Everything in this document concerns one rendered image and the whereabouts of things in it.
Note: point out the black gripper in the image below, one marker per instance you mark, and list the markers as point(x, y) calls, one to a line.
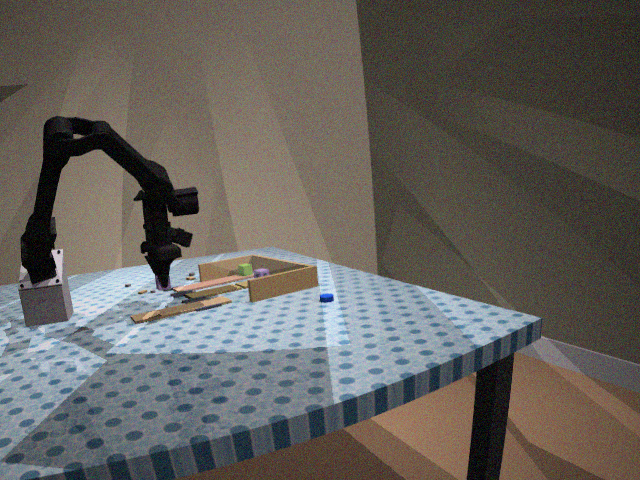
point(160, 254)

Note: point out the purple labelled cube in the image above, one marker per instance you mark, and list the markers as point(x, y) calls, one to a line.
point(159, 286)

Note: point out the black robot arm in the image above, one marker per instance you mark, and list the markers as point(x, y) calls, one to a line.
point(157, 195)

